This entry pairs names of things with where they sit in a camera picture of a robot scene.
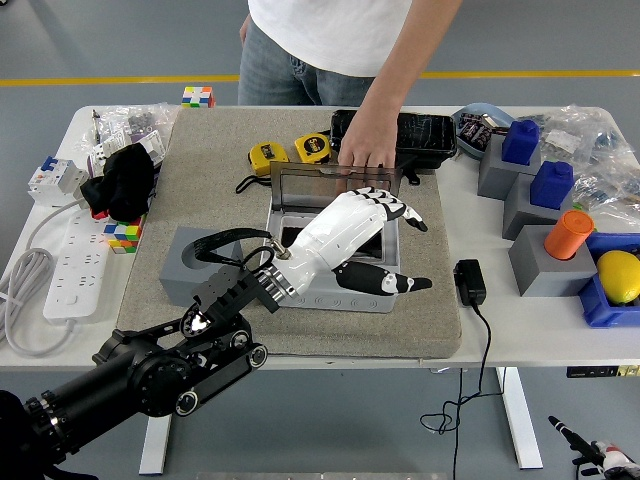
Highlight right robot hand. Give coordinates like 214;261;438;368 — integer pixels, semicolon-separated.
548;414;640;480

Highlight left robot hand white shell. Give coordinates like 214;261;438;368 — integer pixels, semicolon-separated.
272;186;434;302

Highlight person's hand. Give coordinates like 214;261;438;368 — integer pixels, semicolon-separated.
337;112;400;174

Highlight smoky transparent box lid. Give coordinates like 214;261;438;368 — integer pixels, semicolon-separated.
269;160;403;214

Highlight orange cylinder battery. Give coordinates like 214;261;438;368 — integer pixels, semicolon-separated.
543;209;596;261

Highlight black plastic tray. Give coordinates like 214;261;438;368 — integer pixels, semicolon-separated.
329;109;459;185

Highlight black table control panel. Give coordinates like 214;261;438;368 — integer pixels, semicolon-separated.
566;365;640;379

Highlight white table leg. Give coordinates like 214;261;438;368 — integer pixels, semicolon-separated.
494;367;544;470
138;412;174;475

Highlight grey-brown mat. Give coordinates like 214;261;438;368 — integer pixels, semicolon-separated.
115;107;463;359

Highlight dark purple packets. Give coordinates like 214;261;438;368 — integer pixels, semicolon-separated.
458;112;494;149

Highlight light blue bowl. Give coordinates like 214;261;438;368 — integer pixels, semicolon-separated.
452;102;515;161

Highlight person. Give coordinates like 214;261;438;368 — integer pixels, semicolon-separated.
237;0;415;107

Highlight grey block holder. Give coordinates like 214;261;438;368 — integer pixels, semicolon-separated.
502;172;575;241
508;224;599;298
477;133;544;201

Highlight blue storage bin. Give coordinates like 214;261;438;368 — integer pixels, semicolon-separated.
578;232;640;329

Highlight blue bottle-shaped block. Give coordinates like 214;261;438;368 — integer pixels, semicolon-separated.
529;160;575;210
501;119;541;166

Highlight grey block with round hole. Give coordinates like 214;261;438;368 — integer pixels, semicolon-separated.
159;225;251;308

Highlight colourful puzzle cube white face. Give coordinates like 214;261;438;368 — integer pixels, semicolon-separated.
181;85;217;109

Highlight yellow lemon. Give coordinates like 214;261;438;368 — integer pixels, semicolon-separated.
597;250;640;306

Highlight black cloth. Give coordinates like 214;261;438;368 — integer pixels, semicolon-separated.
79;144;157;224

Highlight clear bags of components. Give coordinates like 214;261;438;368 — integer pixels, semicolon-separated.
537;103;640;234

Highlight clear bags of small parts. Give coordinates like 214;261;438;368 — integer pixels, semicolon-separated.
74;103;180;166

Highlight white power strip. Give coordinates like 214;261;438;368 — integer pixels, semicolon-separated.
43;209;112;321

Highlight white blue circuit breaker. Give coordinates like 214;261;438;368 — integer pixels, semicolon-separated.
27;155;90;207

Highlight grey electrical enclosure box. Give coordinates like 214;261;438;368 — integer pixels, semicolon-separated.
263;199;402;314

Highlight yellow tape measure with strap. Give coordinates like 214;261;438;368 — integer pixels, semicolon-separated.
235;141;291;194

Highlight black power adapter with cord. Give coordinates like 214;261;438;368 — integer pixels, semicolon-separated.
418;258;507;480

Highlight light grey power cable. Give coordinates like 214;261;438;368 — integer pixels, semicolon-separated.
0;198;87;357

